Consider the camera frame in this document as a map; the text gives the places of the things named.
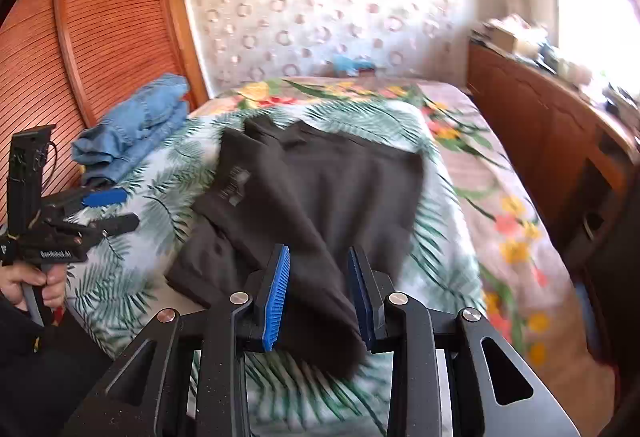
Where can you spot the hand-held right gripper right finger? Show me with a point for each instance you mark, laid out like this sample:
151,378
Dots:
360,297

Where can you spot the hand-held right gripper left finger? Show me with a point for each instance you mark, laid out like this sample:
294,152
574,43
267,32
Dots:
277,297

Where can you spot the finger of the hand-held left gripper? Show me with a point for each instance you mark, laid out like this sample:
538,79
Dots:
120,224
105,198

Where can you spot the dark brown pants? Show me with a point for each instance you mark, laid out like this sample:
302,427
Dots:
310,197

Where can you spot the person's left hand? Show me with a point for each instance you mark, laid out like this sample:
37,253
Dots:
15,282

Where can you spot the folded blue jeans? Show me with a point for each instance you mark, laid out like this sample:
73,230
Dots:
135,127

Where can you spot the green leaf print blanket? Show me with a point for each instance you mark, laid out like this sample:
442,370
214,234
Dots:
430,242

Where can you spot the person's dark clothing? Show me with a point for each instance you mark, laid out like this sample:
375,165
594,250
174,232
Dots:
35,377

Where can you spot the red-brown wooden slatted wardrobe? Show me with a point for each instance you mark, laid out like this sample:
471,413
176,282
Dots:
110,17

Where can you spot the small box with blue bag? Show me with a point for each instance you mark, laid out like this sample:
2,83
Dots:
352,65

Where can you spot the brown wooden cabinet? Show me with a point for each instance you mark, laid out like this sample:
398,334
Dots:
540,117

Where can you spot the sheer circle pattern curtain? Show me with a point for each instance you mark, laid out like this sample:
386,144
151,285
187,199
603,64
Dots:
325,7

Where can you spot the pile of small household items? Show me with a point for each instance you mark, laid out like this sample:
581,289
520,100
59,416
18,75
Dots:
545,52

